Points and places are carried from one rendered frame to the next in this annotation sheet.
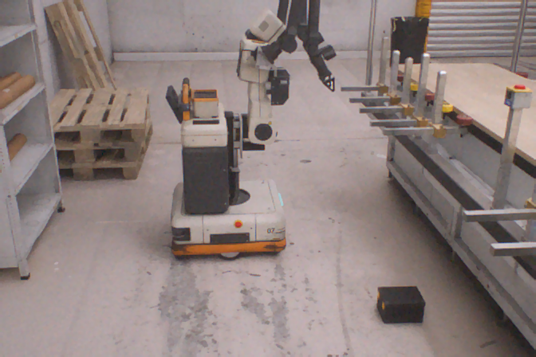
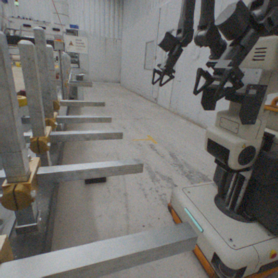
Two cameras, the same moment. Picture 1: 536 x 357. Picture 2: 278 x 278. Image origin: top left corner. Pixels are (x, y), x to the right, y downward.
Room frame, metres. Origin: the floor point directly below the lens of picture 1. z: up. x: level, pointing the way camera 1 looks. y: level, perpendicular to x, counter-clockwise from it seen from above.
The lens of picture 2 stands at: (4.01, -0.61, 1.07)
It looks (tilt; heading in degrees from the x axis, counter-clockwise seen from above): 23 degrees down; 165
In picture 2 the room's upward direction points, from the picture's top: 5 degrees clockwise
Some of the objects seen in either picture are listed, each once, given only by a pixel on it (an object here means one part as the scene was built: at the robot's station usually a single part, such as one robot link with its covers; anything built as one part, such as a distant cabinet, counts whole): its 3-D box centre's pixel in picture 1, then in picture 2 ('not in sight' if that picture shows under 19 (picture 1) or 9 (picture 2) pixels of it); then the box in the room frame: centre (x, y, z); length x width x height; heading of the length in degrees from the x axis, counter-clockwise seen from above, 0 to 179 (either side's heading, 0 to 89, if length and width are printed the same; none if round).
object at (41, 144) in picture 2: (405, 108); (42, 139); (3.38, -0.81, 0.81); 0.14 x 0.06 x 0.05; 6
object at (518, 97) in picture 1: (518, 98); (59, 45); (2.17, -0.94, 1.18); 0.07 x 0.07 x 0.08; 6
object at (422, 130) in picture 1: (424, 131); (68, 103); (2.85, -0.79, 0.83); 0.43 x 0.03 x 0.04; 96
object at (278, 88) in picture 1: (275, 80); (231, 93); (3.28, -0.03, 0.99); 0.28 x 0.16 x 0.22; 6
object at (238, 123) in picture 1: (253, 131); (242, 158); (3.33, 0.10, 0.68); 0.28 x 0.27 x 0.25; 6
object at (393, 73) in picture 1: (392, 88); (17, 164); (3.65, -0.78, 0.87); 0.04 x 0.04 x 0.48; 6
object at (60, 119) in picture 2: (408, 123); (66, 119); (3.10, -0.77, 0.80); 0.43 x 0.03 x 0.04; 96
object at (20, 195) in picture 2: (392, 98); (24, 181); (3.62, -0.78, 0.81); 0.14 x 0.06 x 0.05; 6
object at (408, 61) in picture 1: (405, 98); (38, 125); (3.40, -0.80, 0.87); 0.04 x 0.04 x 0.48; 6
